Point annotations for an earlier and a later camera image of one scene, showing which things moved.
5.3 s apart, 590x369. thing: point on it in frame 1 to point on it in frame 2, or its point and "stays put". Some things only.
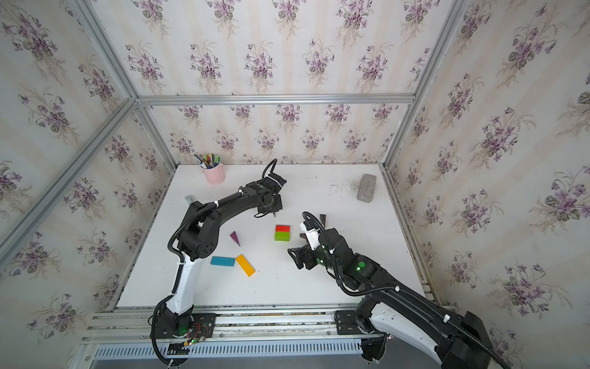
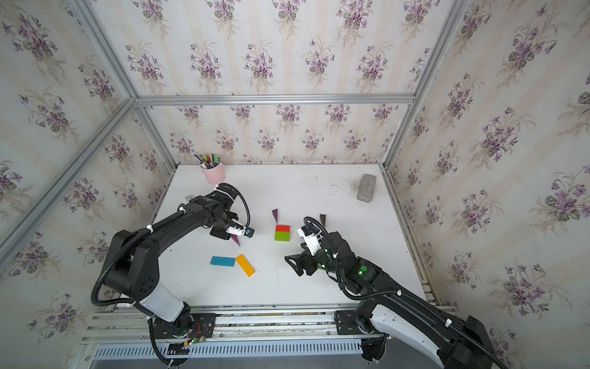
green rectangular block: x=282 y=236 stays put
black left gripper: x=278 y=207 to x=221 y=234
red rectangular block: x=283 y=228 stays put
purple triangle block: x=234 y=237 stays put
